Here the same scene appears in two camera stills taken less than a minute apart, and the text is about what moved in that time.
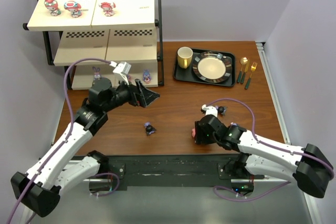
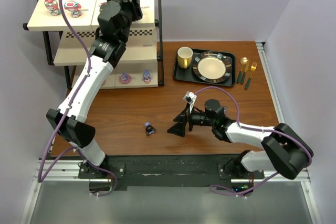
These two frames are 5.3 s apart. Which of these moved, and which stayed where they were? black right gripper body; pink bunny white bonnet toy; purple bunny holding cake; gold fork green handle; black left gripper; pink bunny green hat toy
Moved: black left gripper; black right gripper body
Stayed: gold fork green handle; pink bunny green hat toy; pink bunny white bonnet toy; purple bunny holding cake
